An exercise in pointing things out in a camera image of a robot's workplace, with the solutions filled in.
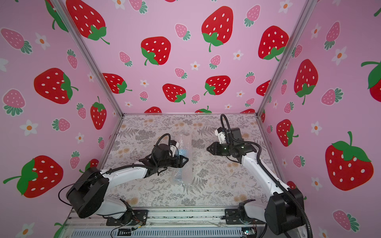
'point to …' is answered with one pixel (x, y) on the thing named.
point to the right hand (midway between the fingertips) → (206, 150)
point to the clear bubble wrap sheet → (183, 175)
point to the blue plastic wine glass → (178, 175)
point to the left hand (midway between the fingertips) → (185, 159)
